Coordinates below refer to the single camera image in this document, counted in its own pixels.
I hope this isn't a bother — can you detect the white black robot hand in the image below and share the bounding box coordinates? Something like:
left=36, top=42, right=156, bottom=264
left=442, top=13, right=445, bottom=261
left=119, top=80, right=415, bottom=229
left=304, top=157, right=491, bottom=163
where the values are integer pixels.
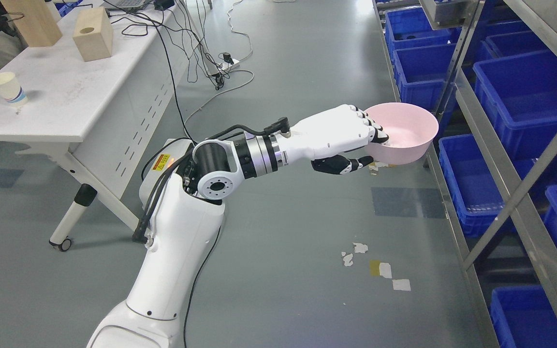
left=276, top=105, right=389, bottom=175

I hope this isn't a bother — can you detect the pink ikea bowl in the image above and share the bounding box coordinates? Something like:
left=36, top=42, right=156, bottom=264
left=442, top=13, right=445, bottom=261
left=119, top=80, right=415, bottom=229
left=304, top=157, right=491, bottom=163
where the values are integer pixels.
left=364, top=102, right=439, bottom=165

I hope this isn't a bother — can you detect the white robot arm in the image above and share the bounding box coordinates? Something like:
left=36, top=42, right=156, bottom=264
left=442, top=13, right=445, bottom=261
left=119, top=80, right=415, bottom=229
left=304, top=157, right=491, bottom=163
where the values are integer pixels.
left=87, top=117, right=290, bottom=348

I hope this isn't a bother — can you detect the steel shelf rack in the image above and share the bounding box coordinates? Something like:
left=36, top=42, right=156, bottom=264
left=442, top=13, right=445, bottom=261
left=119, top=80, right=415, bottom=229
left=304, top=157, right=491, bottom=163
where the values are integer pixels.
left=374, top=0, right=557, bottom=348

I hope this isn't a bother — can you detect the white power strip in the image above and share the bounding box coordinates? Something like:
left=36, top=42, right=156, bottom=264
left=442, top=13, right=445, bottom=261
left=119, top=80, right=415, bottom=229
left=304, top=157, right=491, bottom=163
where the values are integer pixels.
left=218, top=52, right=240, bottom=73

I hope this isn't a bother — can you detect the white folding table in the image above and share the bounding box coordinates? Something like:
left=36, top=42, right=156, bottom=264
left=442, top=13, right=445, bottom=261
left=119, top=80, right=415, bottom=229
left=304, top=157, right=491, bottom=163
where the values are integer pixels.
left=0, top=0, right=196, bottom=230

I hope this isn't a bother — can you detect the wooden block with hole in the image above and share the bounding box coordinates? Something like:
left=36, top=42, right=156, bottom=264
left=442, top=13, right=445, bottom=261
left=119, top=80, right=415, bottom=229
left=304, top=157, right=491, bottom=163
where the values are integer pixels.
left=73, top=6, right=113, bottom=62

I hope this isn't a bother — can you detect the tall wooden block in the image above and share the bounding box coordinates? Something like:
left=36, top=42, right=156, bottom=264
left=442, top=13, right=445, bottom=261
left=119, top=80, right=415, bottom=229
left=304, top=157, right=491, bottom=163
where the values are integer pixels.
left=1, top=0, right=62, bottom=47

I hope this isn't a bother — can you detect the paper cup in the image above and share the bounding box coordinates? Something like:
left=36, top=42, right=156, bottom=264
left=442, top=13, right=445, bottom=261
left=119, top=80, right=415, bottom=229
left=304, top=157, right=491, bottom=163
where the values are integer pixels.
left=0, top=72, right=29, bottom=108

